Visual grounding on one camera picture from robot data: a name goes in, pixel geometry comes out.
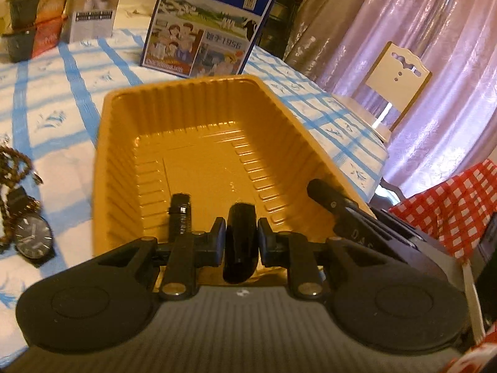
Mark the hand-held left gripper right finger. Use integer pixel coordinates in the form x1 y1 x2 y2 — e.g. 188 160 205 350
257 218 393 301

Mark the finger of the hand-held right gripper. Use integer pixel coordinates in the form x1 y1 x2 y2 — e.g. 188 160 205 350
307 179 360 223

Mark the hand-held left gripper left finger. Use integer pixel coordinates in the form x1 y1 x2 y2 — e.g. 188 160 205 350
91 218 227 301

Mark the black wristwatch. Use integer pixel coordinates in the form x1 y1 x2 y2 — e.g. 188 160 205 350
4 186 55 269
168 193 260 284

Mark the orange plastic tray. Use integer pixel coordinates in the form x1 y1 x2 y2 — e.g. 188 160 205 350
91 75 376 292

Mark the brown bead bracelet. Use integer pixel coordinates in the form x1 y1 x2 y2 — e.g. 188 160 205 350
0 140 43 188
0 198 42 246

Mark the red checked cloth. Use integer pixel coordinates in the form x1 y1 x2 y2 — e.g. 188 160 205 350
388 159 497 259

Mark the white wooden chair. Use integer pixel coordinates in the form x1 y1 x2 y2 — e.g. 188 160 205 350
332 41 433 143

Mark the pink patterned curtain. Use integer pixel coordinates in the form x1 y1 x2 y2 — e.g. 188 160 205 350
283 0 497 203

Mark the blue milk carton box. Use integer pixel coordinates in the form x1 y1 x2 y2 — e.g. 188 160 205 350
140 0 282 79

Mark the small white photo box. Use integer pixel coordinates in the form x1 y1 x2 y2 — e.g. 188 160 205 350
62 0 124 44

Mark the red label noodle bowl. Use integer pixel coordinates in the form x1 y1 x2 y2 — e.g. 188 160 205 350
2 19 65 63

